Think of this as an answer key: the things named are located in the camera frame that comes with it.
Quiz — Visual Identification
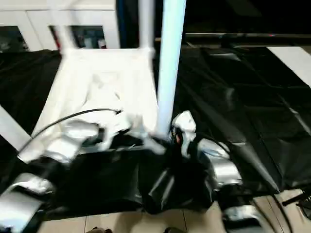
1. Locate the white plastic table top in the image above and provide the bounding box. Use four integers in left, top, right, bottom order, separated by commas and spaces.
18, 48, 168, 163

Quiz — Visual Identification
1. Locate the white plastic table leg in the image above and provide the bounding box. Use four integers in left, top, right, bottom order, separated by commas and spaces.
49, 0, 76, 56
138, 0, 156, 51
0, 104, 32, 152
155, 0, 188, 134

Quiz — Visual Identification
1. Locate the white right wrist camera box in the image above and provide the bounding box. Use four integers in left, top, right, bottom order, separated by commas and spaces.
171, 110, 197, 157

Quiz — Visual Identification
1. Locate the black table mat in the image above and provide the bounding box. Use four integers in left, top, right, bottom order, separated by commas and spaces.
0, 46, 311, 219

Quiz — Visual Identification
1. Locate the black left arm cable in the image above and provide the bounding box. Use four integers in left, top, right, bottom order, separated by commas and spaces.
29, 108, 122, 141

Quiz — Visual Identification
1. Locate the white glass door cabinet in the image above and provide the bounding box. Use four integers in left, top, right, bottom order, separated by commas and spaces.
0, 0, 120, 51

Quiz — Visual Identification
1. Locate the black left robot foot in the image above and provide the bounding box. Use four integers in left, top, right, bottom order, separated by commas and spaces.
86, 226, 110, 233

